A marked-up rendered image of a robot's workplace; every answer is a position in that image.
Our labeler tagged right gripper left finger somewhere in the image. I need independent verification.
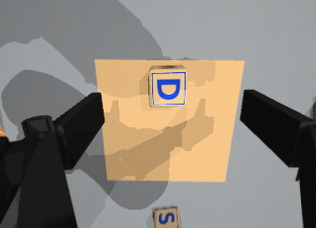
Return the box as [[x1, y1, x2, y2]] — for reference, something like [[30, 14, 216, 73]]
[[0, 93, 105, 228]]

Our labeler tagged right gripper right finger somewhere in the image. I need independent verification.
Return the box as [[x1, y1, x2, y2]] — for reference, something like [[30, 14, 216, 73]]
[[240, 90, 316, 228]]

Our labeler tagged tan flat mat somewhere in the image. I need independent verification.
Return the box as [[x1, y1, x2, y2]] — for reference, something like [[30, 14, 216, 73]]
[[95, 59, 245, 182]]

